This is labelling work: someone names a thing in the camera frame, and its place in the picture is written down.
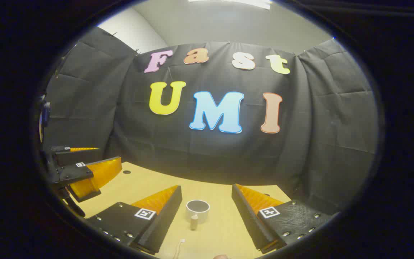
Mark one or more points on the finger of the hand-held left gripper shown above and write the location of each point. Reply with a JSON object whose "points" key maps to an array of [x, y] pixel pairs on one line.
{"points": [[77, 155], [74, 173]]}

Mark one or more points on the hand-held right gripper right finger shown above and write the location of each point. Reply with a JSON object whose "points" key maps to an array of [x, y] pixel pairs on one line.
{"points": [[246, 216]]}

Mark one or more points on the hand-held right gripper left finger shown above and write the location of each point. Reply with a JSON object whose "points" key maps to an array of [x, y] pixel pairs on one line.
{"points": [[167, 216]]}

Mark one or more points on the light wooden desktop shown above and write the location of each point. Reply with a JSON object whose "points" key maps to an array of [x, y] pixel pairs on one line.
{"points": [[221, 230]]}

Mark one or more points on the black backdrop cloth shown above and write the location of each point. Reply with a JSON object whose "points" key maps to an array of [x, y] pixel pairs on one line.
{"points": [[192, 154]]}

